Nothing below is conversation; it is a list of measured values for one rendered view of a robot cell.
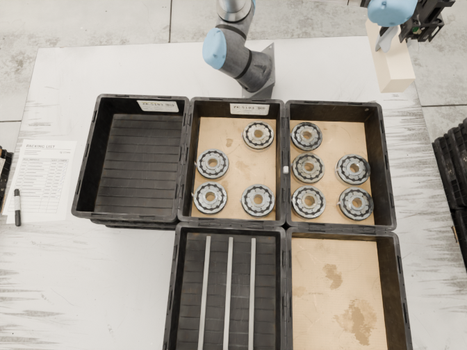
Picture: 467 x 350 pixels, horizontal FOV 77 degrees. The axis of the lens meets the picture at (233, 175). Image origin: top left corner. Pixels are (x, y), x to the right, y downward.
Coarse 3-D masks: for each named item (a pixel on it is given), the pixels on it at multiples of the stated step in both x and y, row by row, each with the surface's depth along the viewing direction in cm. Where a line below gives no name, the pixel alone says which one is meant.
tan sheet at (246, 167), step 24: (216, 120) 102; (240, 120) 102; (264, 120) 102; (216, 144) 99; (240, 144) 99; (240, 168) 96; (264, 168) 96; (240, 192) 94; (192, 216) 92; (216, 216) 91; (240, 216) 91
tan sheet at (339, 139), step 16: (320, 128) 101; (336, 128) 100; (352, 128) 100; (320, 144) 99; (336, 144) 99; (352, 144) 98; (336, 160) 97; (336, 192) 93; (368, 192) 93; (336, 208) 92; (368, 224) 90
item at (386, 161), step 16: (288, 112) 91; (288, 128) 90; (384, 128) 89; (288, 144) 88; (384, 144) 87; (288, 160) 88; (384, 160) 86; (288, 176) 85; (288, 192) 85; (288, 208) 82; (288, 224) 80; (304, 224) 80; (320, 224) 82; (336, 224) 80; (352, 224) 80
